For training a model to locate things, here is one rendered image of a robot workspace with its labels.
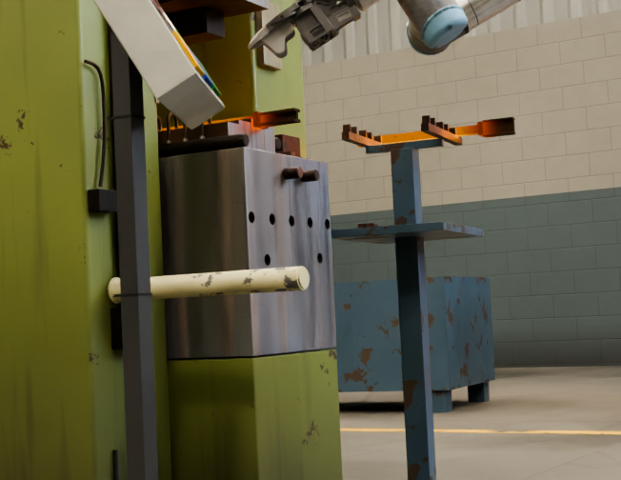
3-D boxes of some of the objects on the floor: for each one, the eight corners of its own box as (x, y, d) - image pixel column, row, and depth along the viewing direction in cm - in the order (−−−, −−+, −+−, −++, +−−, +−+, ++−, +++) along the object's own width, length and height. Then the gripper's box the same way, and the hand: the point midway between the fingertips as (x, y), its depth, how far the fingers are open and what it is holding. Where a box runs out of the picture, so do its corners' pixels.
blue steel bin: (497, 400, 693) (489, 277, 697) (451, 413, 620) (443, 276, 624) (311, 402, 745) (305, 288, 750) (249, 414, 672) (243, 288, 677)
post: (165, 635, 208) (141, 31, 215) (151, 641, 205) (128, 28, 212) (147, 633, 210) (123, 35, 217) (132, 639, 207) (110, 31, 214)
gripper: (361, 8, 217) (264, 71, 217) (362, 20, 226) (270, 81, 226) (335, -30, 217) (239, 33, 218) (338, -17, 226) (245, 44, 227)
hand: (251, 41), depth 222 cm, fingers closed
